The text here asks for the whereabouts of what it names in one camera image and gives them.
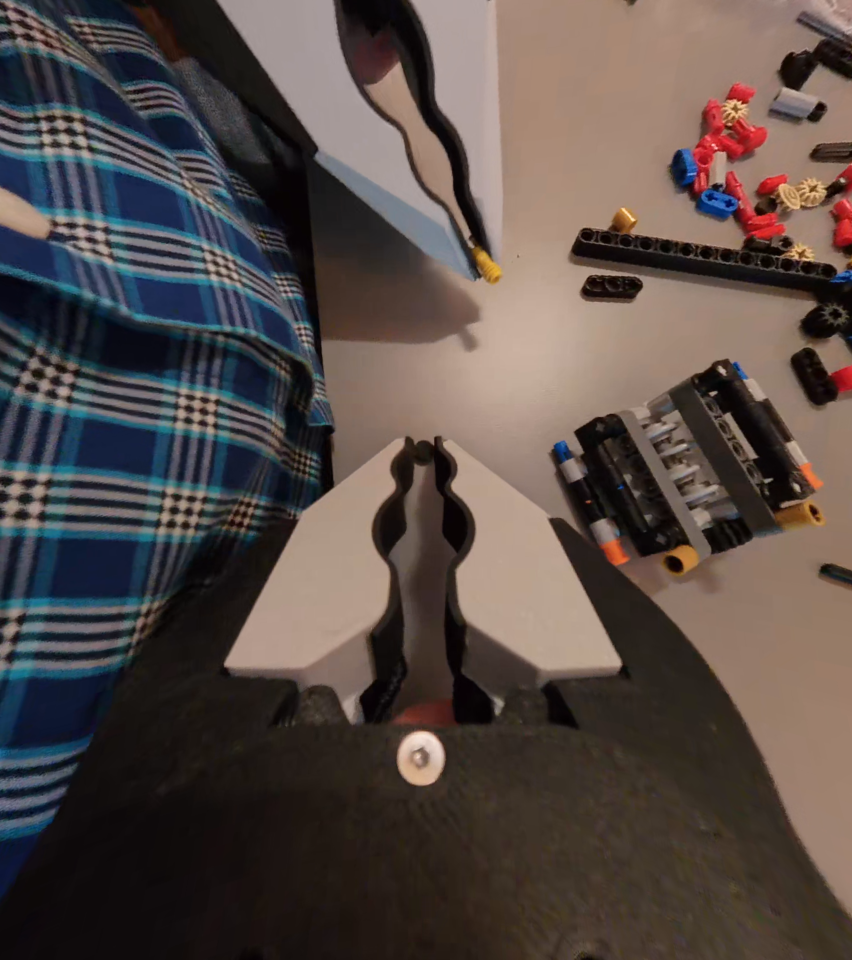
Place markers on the pile of lego pieces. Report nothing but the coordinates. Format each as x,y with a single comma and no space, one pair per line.
725,135

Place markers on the blue plaid shirt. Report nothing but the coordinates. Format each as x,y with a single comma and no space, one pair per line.
96,375

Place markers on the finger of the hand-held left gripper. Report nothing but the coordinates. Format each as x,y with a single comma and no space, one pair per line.
471,90
283,60

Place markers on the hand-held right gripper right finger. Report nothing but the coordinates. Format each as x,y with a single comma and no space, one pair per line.
531,592

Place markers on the partly built lego engine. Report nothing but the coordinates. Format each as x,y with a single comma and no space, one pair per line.
695,465

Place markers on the yellow lego pin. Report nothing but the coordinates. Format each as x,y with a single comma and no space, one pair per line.
487,264

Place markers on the short black lego beam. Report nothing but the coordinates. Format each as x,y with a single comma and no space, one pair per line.
611,286

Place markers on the long black lego beam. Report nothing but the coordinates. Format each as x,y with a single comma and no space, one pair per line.
695,259

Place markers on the small black lego pin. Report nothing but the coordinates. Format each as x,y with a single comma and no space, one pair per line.
423,451

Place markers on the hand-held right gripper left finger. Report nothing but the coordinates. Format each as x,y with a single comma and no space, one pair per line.
313,592

